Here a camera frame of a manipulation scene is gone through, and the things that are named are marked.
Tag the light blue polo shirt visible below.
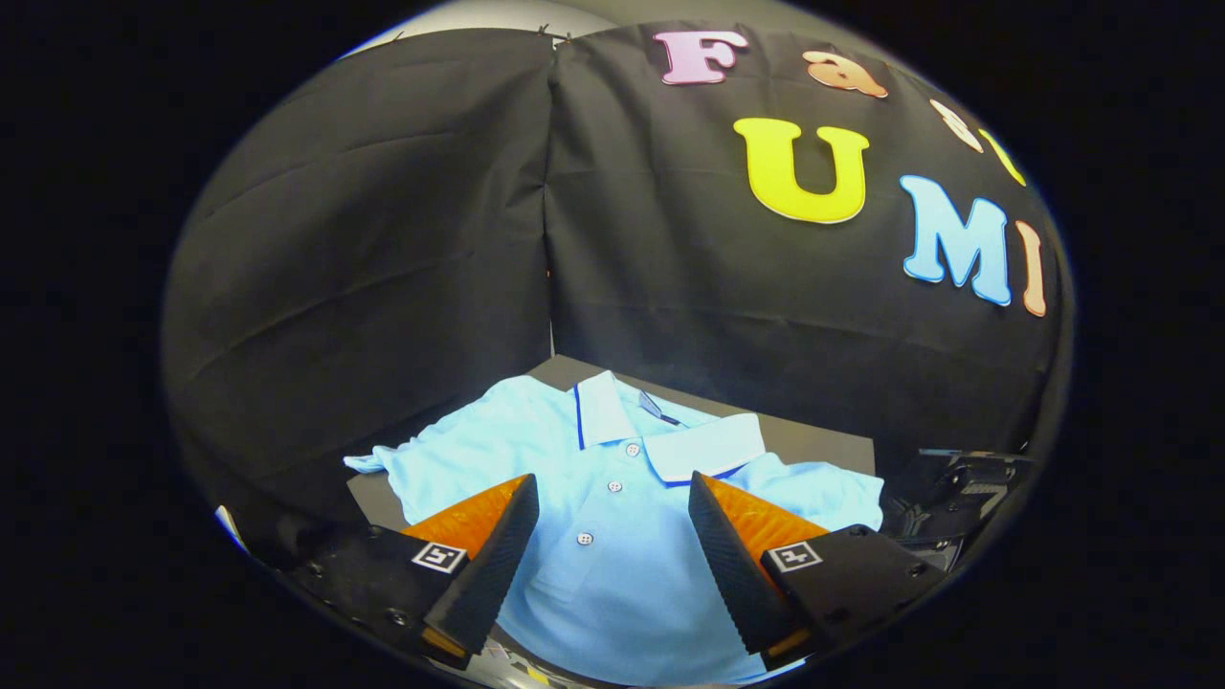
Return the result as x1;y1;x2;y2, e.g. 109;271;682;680
343;370;886;687

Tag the beige cabinet with dark top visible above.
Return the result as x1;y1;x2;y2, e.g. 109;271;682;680
345;354;878;537

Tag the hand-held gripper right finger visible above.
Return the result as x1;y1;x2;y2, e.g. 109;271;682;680
687;472;948;673

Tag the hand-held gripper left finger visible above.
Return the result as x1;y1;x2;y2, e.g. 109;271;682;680
287;474;542;671

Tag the black backdrop cloth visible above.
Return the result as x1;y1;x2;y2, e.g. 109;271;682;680
161;21;1075;537

